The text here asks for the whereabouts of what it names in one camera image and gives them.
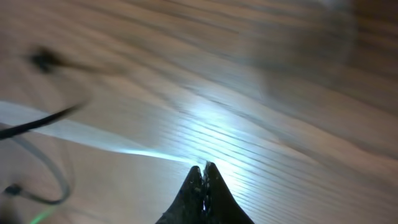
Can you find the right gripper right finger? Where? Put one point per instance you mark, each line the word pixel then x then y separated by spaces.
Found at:
pixel 220 205

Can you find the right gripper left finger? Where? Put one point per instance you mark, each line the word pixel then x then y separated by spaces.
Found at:
pixel 187 206

